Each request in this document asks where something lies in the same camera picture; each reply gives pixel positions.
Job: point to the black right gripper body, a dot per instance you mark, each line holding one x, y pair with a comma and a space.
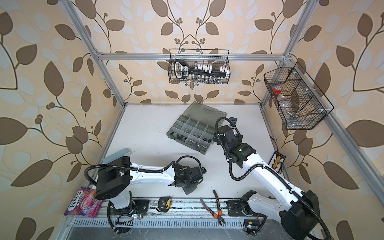
218, 141

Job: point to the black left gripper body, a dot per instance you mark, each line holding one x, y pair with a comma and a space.
191, 186

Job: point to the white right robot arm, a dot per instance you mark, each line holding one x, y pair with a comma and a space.
296, 210

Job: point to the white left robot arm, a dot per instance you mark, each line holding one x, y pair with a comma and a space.
112, 180

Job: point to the yellow black tape measure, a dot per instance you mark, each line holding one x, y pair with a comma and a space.
164, 204

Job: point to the grey plastic organizer box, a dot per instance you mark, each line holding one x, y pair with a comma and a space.
195, 128

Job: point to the yellow black multimeter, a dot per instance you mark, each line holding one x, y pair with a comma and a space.
277, 162

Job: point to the red capped bottle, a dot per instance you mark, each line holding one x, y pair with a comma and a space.
277, 90

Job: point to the pink candy bag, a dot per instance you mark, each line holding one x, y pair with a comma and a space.
84, 203

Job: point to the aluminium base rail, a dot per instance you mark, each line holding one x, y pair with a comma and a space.
184, 213

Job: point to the socket set on rail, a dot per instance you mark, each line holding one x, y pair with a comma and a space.
199, 71

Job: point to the black wire basket right wall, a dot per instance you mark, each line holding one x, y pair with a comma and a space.
302, 105

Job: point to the black wire basket wall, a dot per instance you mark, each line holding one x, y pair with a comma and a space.
215, 57
302, 105

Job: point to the black wire basket back wall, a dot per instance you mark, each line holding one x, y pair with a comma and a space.
215, 57

